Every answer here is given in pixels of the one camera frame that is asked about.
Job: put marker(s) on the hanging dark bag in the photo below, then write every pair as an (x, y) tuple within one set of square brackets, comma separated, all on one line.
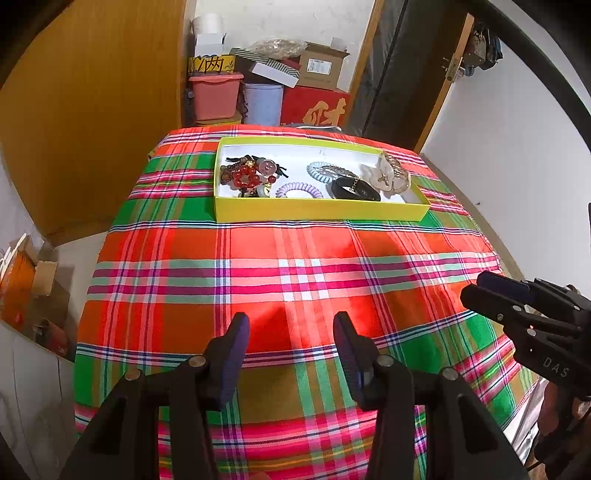
[(482, 48)]

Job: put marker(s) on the yellow-green shallow box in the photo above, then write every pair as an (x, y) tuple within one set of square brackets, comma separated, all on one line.
[(318, 212)]

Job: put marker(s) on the clear hair claw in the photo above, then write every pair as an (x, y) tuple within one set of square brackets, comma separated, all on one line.
[(392, 184)]

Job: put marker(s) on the orange box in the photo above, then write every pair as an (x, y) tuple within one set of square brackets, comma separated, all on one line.
[(16, 286)]

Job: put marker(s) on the pink plastic bin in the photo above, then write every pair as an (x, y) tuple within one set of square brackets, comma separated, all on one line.
[(214, 99)]

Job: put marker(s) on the clear bag of gold trinkets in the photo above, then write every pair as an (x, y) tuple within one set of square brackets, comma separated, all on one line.
[(277, 47)]

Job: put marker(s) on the black bangle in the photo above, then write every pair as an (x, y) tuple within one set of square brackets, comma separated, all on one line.
[(344, 190)]

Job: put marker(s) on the small white box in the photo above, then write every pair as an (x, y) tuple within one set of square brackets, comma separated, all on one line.
[(208, 44)]

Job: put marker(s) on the open brown carton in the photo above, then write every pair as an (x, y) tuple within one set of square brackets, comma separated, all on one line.
[(51, 290)]

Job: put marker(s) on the plaid tablecloth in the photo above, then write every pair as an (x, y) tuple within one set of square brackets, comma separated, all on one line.
[(295, 286)]

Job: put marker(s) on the person's right hand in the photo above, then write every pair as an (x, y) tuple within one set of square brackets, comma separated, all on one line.
[(561, 415)]

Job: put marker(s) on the white appliance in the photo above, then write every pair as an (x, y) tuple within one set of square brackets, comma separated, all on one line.
[(32, 406)]

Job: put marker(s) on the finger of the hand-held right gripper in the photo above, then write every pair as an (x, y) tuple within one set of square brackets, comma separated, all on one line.
[(489, 304), (505, 286)]

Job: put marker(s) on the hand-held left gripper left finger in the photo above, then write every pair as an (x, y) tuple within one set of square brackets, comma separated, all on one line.
[(233, 357)]

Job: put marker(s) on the lavender bucket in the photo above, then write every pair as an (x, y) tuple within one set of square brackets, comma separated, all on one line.
[(263, 105)]

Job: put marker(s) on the yellow box with black print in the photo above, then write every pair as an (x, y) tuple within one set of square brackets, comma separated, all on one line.
[(210, 65)]

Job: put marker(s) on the black curved bar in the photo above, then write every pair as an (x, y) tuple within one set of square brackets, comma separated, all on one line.
[(545, 60)]

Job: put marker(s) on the white box with striped edge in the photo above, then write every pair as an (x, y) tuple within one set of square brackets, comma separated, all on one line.
[(274, 74)]

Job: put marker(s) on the wooden door edge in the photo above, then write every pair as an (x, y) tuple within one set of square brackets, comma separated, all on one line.
[(445, 87)]

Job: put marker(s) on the cardboard box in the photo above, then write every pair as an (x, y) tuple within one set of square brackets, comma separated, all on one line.
[(323, 67)]

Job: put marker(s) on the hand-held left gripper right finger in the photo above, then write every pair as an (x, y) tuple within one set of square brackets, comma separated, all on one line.
[(347, 357)]

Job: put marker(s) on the dark door panel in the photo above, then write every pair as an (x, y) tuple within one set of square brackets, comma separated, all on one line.
[(406, 69)]

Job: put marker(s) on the red box with gold print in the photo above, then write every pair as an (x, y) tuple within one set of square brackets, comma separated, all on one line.
[(314, 108)]

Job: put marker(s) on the wooden wardrobe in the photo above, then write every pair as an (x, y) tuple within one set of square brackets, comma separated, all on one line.
[(92, 106)]

